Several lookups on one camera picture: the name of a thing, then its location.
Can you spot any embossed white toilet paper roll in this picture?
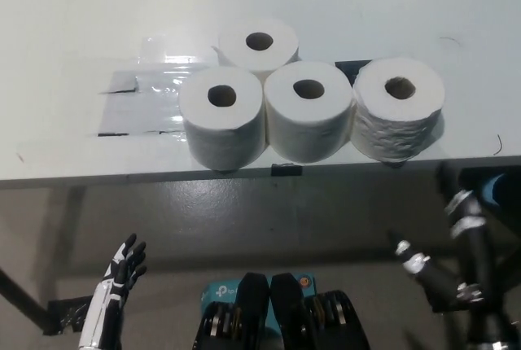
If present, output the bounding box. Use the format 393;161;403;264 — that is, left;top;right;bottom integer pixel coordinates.
352;56;445;163

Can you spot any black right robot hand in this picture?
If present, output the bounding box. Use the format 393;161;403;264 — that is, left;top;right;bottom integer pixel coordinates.
386;160;512;341

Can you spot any smooth white toilet paper roll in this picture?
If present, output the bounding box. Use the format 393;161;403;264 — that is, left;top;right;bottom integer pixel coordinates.
178;66;268;172
211;17;301;81
263;60;353;164

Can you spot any blue round object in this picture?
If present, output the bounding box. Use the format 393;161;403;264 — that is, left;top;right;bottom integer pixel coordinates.
479;173;516;204

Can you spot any grey glossy tape patch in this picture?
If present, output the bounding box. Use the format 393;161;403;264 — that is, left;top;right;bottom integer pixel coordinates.
85;32;221;138

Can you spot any small black tape tab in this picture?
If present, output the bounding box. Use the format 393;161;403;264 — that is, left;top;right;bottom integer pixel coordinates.
271;162;304;177

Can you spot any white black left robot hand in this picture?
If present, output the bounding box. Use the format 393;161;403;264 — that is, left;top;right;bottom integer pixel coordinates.
77;232;148;350

